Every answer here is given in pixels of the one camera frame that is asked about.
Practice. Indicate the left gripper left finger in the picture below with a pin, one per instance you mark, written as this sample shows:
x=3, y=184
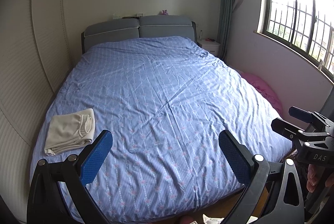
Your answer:
x=92, y=157

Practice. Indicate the person right hand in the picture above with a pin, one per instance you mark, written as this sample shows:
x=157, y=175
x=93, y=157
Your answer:
x=312, y=178

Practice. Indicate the grey upholstered headboard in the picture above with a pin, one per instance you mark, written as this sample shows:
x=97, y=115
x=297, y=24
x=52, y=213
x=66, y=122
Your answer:
x=138, y=27

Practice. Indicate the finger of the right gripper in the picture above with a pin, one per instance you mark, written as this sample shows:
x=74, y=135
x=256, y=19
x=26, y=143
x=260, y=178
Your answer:
x=287, y=130
x=302, y=115

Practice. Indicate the blue floral bed sheet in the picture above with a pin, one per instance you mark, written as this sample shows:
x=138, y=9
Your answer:
x=165, y=102

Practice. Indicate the cream white pants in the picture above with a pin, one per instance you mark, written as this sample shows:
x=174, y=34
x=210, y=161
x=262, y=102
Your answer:
x=70, y=132

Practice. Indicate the white nightstand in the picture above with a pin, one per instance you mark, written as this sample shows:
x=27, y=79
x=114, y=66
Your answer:
x=210, y=46

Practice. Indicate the cream ribbed wardrobe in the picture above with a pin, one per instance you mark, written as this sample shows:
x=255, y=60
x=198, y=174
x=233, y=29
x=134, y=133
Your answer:
x=35, y=60

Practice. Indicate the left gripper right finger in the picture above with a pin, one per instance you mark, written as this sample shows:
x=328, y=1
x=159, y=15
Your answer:
x=238, y=157

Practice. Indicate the pink blanket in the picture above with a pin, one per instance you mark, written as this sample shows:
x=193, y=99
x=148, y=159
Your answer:
x=265, y=90

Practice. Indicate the barred window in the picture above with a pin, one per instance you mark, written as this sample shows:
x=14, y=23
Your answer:
x=305, y=26

